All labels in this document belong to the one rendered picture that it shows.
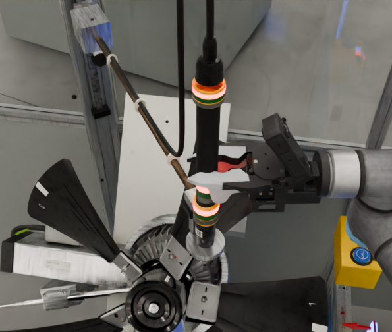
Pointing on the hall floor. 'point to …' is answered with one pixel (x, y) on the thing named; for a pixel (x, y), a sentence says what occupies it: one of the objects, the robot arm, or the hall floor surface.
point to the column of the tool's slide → (112, 157)
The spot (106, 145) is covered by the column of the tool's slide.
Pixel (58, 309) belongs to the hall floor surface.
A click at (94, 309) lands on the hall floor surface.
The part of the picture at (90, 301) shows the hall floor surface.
